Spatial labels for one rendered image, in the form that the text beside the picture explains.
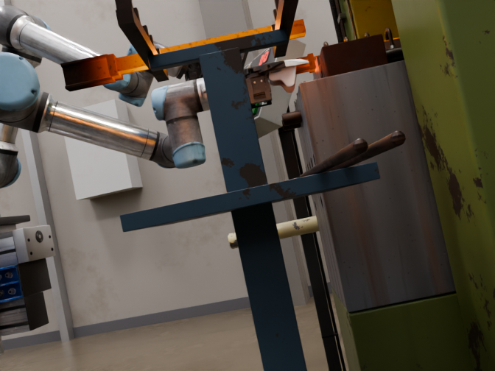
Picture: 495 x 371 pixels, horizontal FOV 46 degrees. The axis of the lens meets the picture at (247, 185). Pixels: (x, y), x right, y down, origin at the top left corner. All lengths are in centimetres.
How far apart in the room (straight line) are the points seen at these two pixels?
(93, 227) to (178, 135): 347
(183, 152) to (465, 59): 67
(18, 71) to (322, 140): 62
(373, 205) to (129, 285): 368
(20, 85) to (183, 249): 334
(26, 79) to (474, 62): 84
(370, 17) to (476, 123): 77
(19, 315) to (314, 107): 98
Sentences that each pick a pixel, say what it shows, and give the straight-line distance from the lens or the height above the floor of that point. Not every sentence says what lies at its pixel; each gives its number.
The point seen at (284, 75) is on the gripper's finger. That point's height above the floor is 97.
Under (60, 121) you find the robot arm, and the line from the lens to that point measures 141.
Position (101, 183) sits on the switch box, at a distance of 448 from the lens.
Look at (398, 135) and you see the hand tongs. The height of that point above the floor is 73.
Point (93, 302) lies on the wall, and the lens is 483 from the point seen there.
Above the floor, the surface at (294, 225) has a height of 63.
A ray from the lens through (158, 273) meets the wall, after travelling 457.
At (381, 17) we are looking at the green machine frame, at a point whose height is 112.
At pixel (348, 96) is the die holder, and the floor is 87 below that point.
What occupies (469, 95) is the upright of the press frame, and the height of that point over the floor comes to 79.
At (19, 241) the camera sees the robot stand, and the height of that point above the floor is 74.
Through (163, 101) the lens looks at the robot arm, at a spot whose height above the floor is 97.
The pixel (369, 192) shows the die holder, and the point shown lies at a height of 68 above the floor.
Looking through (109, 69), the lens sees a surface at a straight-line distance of 102.
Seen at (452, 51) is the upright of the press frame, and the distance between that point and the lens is 91.
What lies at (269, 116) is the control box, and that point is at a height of 95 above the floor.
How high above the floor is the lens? 69
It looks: 3 degrees up
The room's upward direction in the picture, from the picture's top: 12 degrees counter-clockwise
